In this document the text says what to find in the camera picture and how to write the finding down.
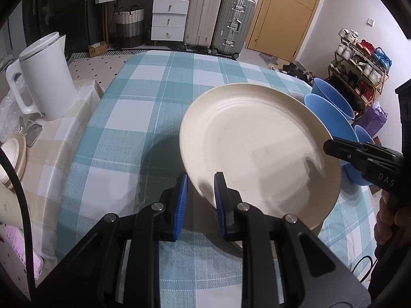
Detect black cable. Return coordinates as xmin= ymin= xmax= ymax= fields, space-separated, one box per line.
xmin=0 ymin=148 xmax=36 ymax=296

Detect purple rolled mat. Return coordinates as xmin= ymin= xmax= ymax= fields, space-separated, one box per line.
xmin=353 ymin=102 xmax=388 ymax=137

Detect white drawer cabinet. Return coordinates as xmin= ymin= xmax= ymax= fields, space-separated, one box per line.
xmin=151 ymin=0 xmax=190 ymax=42

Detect right hand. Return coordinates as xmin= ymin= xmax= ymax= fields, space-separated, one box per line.
xmin=373 ymin=193 xmax=411 ymax=251

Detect woven laundry basket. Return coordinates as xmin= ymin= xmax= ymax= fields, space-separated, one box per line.
xmin=114 ymin=5 xmax=144 ymax=49

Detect patterned rug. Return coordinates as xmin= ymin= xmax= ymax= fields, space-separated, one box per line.
xmin=67 ymin=48 xmax=194 ymax=81

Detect metal phone stand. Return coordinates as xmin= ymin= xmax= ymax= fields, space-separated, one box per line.
xmin=17 ymin=116 xmax=43 ymax=147

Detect shoe rack with shoes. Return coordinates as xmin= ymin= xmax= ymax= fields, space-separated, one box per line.
xmin=328 ymin=28 xmax=392 ymax=118

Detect beige suitcase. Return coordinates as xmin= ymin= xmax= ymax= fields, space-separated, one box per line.
xmin=183 ymin=0 xmax=221 ymax=49

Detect cream cup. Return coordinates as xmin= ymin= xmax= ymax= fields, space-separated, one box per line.
xmin=0 ymin=184 xmax=23 ymax=229

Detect silver grey suitcase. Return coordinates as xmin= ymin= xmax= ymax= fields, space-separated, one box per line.
xmin=210 ymin=0 xmax=256 ymax=60

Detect white electric kettle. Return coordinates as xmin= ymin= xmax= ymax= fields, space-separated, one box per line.
xmin=6 ymin=32 xmax=78 ymax=121

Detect beige plaid tablecloth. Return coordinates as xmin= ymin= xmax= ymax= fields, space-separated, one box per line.
xmin=21 ymin=79 xmax=105 ymax=283

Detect cream plate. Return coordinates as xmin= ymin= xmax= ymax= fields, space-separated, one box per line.
xmin=230 ymin=224 xmax=322 ymax=252
xmin=179 ymin=83 xmax=341 ymax=229

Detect wall light switch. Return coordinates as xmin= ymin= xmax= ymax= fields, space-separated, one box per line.
xmin=367 ymin=18 xmax=375 ymax=27

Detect cardboard box on floor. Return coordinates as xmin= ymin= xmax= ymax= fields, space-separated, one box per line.
xmin=88 ymin=41 xmax=107 ymax=58

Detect cream plate on table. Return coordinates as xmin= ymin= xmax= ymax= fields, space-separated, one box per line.
xmin=230 ymin=224 xmax=322 ymax=252

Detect yellow wooden door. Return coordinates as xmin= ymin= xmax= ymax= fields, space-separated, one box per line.
xmin=247 ymin=0 xmax=320 ymax=62

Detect stacked cream bowls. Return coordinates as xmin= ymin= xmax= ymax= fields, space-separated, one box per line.
xmin=1 ymin=133 xmax=27 ymax=179

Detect teal plaid tablecloth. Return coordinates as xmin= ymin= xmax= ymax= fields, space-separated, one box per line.
xmin=55 ymin=50 xmax=378 ymax=308

